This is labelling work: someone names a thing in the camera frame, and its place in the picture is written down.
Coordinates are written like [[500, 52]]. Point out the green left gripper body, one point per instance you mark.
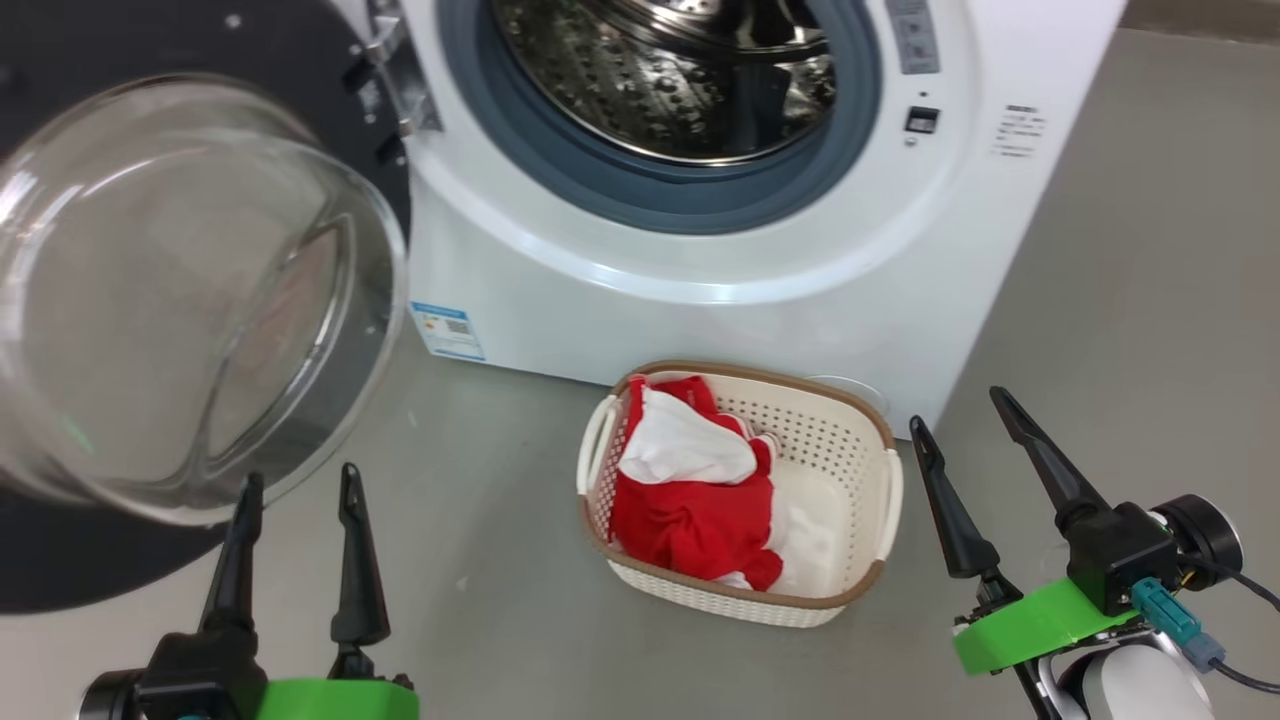
[[340, 702]]

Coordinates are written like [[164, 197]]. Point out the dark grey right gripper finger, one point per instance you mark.
[[1050, 460], [955, 520]]

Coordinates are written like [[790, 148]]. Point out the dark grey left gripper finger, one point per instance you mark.
[[358, 580], [235, 570]]

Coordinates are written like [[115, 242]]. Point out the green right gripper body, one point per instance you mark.
[[1030, 630]]

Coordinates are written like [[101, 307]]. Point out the white cloth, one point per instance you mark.
[[815, 525]]

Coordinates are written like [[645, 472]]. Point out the red and white garment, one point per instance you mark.
[[690, 530]]

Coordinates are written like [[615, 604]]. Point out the black round glass washer door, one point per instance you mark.
[[150, 300]]

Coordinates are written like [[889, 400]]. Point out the cream perforated laundry basket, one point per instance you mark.
[[840, 440]]

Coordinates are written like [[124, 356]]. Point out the white front-load washing machine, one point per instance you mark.
[[700, 330]]

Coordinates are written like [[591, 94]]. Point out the metal washer door hinge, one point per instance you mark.
[[395, 75]]

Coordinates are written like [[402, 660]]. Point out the round drain filter cover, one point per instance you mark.
[[862, 386]]

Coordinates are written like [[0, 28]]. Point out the blue energy label sticker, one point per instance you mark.
[[447, 332]]

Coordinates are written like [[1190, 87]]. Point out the printed text warning label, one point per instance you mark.
[[1019, 130]]

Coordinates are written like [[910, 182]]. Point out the grey rectangular info label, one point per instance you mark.
[[912, 35]]

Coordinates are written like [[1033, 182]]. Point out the stainless steel washer drum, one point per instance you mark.
[[650, 90]]

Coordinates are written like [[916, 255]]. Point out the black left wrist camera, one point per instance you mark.
[[190, 670]]

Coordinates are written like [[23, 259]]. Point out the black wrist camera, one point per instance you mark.
[[190, 670], [1130, 555]]

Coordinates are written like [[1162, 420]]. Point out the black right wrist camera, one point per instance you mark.
[[1130, 555]]

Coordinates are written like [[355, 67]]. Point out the teal right camera connector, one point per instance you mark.
[[1165, 608]]

